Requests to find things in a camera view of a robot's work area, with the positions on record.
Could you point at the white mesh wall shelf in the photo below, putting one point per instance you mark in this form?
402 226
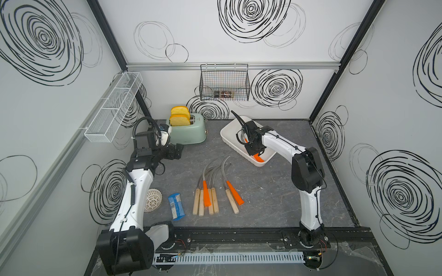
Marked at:
117 101

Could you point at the white slotted cable duct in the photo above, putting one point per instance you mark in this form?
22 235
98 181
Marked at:
229 258

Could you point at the white round sink strainer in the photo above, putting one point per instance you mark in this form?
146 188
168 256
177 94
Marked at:
153 200

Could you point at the yellow toast slice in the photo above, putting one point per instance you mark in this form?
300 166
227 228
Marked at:
180 110
179 120

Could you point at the rear yellow toast slice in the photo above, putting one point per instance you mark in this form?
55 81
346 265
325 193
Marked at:
180 110

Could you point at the black wire wall basket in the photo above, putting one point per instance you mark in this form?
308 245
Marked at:
227 76

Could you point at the wooden handle sickle right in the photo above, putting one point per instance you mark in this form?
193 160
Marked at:
228 192

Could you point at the blue snack packet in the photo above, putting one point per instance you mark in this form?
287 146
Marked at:
176 206

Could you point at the front yellow toast slice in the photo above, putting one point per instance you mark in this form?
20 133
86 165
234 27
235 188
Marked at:
179 120

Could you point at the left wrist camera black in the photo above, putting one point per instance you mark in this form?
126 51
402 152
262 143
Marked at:
146 140

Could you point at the white rectangular storage box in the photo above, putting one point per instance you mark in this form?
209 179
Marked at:
228 135

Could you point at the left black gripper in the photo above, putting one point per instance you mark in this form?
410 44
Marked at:
177 151

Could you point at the mint green toaster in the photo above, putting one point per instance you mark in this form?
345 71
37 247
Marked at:
194 133

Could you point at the wooden handle sickle far left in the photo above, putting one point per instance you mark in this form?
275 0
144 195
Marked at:
195 210

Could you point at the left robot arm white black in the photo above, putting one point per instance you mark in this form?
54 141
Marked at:
128 246

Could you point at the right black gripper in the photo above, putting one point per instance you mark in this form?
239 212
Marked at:
251 152

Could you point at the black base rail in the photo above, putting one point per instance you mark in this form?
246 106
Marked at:
289 237

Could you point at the small jar in basket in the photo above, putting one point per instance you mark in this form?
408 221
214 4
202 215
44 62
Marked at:
224 94

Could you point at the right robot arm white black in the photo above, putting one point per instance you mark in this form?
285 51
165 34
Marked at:
306 174

